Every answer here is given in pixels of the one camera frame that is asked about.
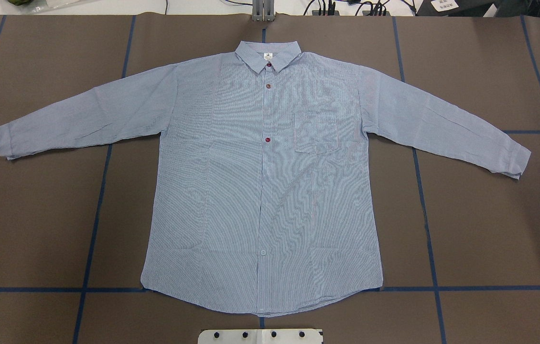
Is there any light blue striped shirt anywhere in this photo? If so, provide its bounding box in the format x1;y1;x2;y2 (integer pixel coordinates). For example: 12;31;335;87
0;41;531;317

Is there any folded green cloth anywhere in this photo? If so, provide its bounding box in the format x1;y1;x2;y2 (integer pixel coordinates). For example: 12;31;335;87
7;0;33;6

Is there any grey aluminium post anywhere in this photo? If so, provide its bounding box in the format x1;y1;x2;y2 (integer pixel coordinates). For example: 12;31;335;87
252;0;276;22

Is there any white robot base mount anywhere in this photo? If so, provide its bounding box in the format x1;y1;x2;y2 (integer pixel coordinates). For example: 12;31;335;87
197;328;324;344

